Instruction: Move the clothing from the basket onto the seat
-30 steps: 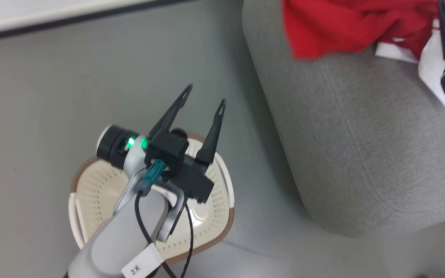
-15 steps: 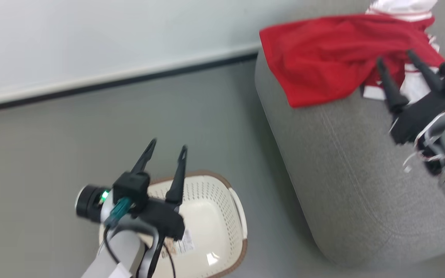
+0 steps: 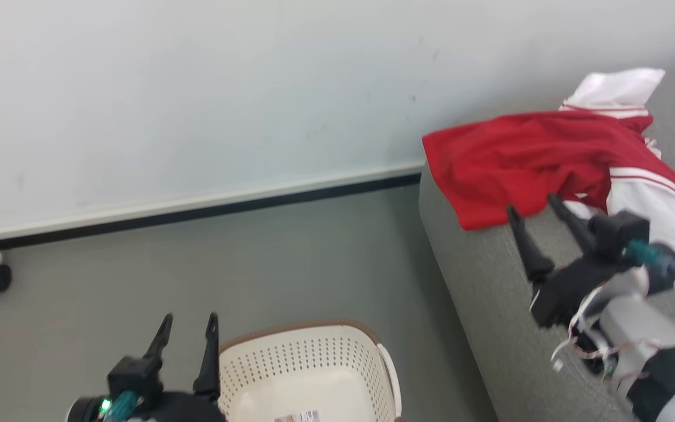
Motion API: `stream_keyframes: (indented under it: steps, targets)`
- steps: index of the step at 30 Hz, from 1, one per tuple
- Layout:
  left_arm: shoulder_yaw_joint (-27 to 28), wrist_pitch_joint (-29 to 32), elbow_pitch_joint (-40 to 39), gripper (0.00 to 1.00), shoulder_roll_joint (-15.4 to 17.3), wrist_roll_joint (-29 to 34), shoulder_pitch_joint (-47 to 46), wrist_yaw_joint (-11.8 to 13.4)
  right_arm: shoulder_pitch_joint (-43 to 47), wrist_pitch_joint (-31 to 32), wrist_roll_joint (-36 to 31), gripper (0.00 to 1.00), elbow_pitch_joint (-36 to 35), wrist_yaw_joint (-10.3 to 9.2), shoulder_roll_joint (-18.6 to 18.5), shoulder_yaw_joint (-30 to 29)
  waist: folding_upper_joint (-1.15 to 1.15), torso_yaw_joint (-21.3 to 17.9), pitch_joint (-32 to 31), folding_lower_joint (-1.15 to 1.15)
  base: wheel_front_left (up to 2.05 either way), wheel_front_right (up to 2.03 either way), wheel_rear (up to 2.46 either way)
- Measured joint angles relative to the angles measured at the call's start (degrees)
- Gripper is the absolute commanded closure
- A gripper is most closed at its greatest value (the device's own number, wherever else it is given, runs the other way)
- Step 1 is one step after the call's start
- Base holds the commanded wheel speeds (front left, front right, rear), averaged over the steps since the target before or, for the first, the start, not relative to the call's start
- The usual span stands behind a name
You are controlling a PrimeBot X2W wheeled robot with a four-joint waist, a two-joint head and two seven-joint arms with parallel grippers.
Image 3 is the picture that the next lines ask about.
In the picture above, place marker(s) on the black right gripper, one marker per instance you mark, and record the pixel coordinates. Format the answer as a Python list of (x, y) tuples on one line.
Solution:
[(572, 287)]

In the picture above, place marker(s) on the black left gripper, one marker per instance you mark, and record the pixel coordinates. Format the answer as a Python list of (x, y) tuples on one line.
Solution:
[(185, 408)]

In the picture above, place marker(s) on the white and grey right robot arm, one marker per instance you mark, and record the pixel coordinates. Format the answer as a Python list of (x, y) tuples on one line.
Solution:
[(654, 346)]

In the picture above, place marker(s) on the brown and cream laundry basket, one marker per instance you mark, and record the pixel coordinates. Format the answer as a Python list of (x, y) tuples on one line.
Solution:
[(290, 375)]

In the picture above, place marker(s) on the grey fabric sofa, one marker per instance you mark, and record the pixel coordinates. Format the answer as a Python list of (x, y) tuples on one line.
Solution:
[(490, 281)]

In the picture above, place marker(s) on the white garment with red stripes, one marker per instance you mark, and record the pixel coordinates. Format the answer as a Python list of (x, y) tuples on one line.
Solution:
[(648, 199)]

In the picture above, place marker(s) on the white barcode sticker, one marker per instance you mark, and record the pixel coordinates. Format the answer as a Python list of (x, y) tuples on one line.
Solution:
[(299, 417)]

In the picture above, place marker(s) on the black and white baseboard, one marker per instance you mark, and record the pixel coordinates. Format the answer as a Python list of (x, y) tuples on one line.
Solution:
[(197, 211)]

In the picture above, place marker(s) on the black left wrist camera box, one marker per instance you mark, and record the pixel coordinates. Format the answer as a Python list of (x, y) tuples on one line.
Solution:
[(135, 375)]

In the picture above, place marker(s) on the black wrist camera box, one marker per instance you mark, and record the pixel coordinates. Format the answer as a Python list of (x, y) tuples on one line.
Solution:
[(135, 375), (619, 234)]

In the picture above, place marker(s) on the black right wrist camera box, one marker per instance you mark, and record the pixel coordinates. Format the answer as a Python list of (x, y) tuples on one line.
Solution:
[(619, 234)]

